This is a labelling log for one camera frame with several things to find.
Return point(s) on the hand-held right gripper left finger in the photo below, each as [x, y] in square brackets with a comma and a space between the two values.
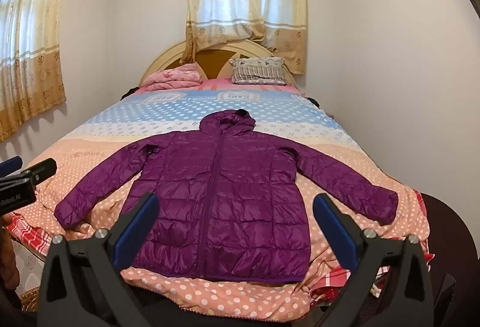
[137, 227]

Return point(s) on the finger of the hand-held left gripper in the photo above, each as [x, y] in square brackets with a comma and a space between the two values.
[39, 167]
[11, 163]

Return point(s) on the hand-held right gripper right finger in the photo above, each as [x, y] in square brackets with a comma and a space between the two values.
[333, 227]

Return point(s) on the purple hooded puffer jacket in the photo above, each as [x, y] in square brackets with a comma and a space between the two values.
[225, 199]

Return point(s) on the person's left forearm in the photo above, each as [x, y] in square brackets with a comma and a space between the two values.
[8, 255]

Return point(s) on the red plaid sheet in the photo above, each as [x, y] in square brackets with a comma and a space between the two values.
[28, 233]

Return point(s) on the patterned mattress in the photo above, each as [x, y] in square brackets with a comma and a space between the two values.
[28, 270]

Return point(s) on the polka dot bedspread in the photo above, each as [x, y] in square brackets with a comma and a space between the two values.
[112, 132]

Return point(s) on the woven basket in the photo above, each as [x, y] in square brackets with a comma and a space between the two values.
[30, 302]

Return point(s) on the beige floral window curtain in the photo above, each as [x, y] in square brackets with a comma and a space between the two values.
[243, 0]
[30, 49]

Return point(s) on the dark chair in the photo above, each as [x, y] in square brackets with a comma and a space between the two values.
[450, 237]

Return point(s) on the black object beside bed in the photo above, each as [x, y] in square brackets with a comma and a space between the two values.
[129, 92]
[314, 102]

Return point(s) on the folded pink quilt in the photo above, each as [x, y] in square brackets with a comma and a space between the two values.
[174, 77]

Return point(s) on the patterned grey pillow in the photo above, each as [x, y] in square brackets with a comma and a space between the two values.
[258, 69]

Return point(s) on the cream wooden headboard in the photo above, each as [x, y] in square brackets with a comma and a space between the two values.
[210, 60]

